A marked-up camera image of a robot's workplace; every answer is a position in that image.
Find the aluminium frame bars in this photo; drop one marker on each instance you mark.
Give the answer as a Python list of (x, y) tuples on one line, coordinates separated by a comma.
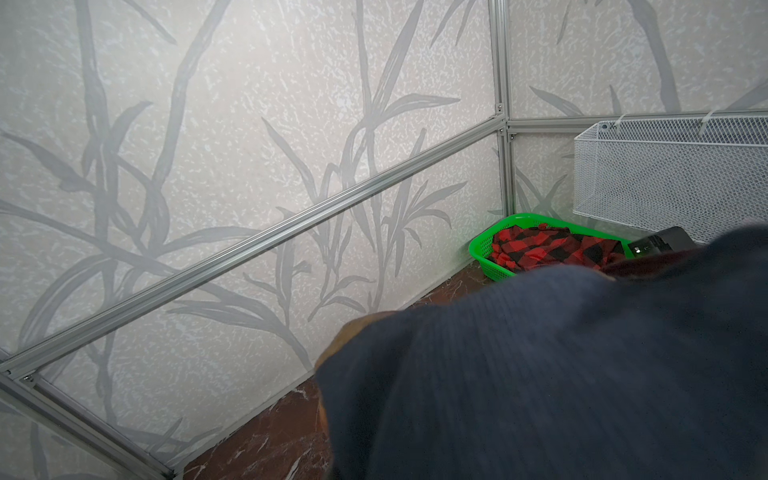
[(196, 195)]

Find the green plastic basket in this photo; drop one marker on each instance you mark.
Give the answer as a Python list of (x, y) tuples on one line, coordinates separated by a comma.
[(480, 247)]

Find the red black plaid shirt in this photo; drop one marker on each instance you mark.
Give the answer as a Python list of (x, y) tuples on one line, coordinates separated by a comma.
[(521, 250)]

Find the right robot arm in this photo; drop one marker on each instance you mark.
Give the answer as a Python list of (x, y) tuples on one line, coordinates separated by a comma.
[(673, 239)]

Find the multicolour plaid shirt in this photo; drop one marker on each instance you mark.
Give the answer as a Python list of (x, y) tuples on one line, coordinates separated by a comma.
[(563, 373)]

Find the white wire mesh basket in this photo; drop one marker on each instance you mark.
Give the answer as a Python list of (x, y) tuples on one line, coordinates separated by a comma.
[(707, 175)]

